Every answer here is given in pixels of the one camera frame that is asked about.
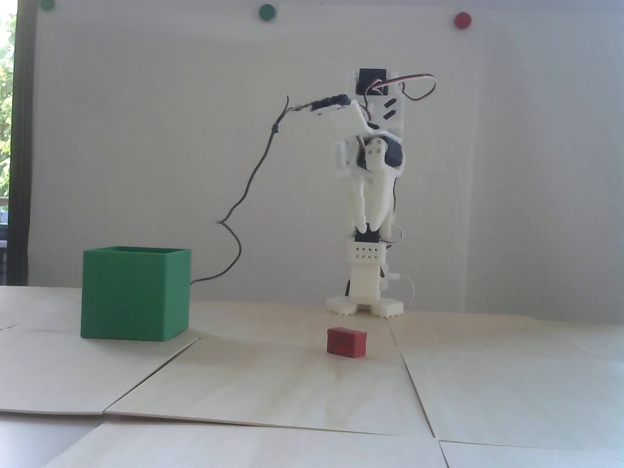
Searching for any black wrist camera board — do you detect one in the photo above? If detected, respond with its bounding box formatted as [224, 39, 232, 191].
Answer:
[292, 94, 352, 117]

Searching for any white base cable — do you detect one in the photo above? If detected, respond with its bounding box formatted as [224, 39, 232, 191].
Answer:
[390, 273, 415, 310]

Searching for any red white black servo cable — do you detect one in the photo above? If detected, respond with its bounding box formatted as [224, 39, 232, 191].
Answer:
[363, 73, 437, 105]

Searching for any dark window frame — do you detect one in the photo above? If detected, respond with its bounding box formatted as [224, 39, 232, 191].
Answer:
[7, 0, 39, 287]

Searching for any red block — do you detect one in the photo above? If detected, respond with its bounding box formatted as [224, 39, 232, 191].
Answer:
[327, 327, 367, 359]

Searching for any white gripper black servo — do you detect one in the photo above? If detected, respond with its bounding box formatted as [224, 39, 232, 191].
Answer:
[334, 133, 406, 232]

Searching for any white wall board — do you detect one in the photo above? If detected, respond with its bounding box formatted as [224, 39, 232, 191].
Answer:
[35, 0, 482, 315]

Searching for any thin black camera cable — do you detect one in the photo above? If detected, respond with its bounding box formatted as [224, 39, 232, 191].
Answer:
[190, 94, 295, 284]

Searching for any green open box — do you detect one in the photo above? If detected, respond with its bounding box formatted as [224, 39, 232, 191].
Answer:
[80, 246, 192, 342]

